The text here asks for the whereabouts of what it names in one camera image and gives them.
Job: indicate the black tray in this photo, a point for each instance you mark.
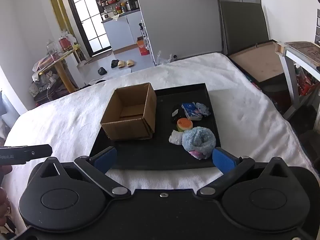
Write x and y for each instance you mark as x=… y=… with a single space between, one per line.
x=155 y=153

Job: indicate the burger squishy toy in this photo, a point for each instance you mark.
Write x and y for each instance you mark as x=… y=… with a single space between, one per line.
x=185 y=124

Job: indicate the white fluffy blanket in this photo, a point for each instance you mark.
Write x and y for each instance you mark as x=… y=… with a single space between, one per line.
x=225 y=80

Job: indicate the white soft piece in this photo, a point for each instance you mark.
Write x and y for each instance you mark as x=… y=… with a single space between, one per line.
x=176 y=137

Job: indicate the white kitchen base cabinet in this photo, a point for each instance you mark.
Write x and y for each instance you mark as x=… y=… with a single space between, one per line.
x=117 y=35

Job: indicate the white desk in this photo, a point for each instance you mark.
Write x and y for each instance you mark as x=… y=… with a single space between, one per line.
x=290 y=80

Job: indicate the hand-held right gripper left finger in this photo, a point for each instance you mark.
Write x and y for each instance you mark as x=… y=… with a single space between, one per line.
x=105 y=159

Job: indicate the grey drawer organizer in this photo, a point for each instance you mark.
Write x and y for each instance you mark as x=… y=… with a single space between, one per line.
x=318 y=30

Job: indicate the black spray bottle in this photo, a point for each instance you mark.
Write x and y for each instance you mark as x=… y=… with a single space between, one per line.
x=142 y=31

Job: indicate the clear plastic bag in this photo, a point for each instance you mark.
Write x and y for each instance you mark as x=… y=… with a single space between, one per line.
x=165 y=58

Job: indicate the red crate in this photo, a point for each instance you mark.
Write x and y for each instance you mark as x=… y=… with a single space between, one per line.
x=308 y=82

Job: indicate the yellow curtain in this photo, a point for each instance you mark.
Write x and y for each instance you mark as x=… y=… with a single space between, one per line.
x=60 y=12

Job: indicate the black slipper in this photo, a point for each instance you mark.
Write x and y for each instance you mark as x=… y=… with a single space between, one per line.
x=102 y=71
x=114 y=63

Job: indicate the brown cardboard box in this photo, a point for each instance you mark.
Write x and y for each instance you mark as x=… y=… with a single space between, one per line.
x=125 y=130

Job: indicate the grey upholstered panel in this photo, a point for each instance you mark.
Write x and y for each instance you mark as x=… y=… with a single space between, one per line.
x=243 y=27

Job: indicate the grey-blue plush toy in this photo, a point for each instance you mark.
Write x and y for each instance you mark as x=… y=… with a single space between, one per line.
x=203 y=108

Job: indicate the person's left hand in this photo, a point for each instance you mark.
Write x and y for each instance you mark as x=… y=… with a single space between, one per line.
x=3 y=205

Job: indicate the blue tissue pack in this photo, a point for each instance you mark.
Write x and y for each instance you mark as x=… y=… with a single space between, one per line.
x=191 y=111

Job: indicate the red canister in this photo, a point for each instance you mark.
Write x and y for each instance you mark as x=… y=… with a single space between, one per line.
x=65 y=44

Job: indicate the orange cardboard carton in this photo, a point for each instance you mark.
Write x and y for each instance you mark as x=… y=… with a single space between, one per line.
x=142 y=47

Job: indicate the yellow round table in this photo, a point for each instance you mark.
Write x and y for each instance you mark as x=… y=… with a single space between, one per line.
x=61 y=71

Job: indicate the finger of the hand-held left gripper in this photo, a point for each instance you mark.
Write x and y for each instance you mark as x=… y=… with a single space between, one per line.
x=40 y=150

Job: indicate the small black object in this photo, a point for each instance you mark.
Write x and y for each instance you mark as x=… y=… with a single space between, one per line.
x=178 y=117

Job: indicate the white microwave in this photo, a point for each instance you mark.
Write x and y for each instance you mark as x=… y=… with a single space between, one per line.
x=106 y=16

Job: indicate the black-framed glass door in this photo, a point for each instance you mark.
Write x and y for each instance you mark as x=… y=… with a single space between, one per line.
x=85 y=17

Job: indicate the clear glass jar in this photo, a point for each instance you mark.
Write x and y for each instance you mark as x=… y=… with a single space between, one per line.
x=52 y=50

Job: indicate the blue fluffy sock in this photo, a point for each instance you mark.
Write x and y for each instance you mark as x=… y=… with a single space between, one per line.
x=197 y=140

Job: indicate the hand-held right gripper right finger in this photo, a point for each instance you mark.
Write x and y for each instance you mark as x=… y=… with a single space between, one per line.
x=223 y=160

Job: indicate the brown framed board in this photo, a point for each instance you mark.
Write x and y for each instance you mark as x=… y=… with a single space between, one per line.
x=260 y=61

